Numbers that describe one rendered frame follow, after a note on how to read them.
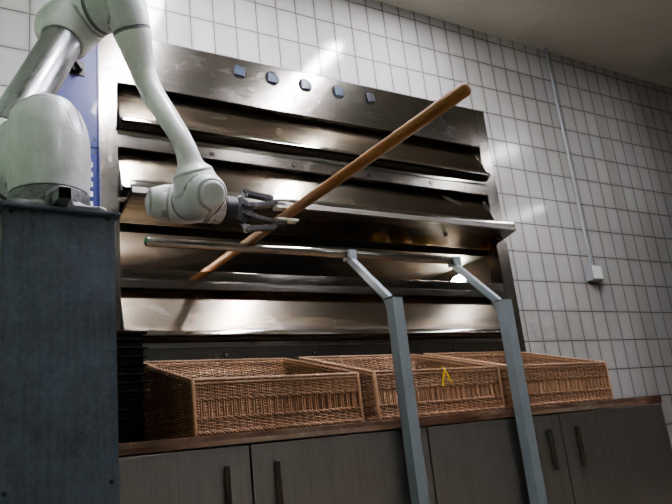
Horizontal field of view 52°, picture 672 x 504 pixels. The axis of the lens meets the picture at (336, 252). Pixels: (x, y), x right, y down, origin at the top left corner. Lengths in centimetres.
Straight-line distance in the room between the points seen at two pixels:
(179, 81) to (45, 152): 144
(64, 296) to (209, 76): 170
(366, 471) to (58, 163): 122
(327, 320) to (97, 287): 150
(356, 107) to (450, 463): 166
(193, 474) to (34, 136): 91
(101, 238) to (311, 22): 211
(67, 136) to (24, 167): 10
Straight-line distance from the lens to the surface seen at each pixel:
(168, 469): 185
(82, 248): 138
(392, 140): 161
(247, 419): 198
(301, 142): 293
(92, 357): 134
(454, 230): 314
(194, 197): 171
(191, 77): 287
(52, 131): 148
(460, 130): 356
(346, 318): 279
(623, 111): 471
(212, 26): 304
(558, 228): 381
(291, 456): 198
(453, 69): 373
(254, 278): 263
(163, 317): 247
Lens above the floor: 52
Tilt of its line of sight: 16 degrees up
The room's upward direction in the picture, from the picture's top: 6 degrees counter-clockwise
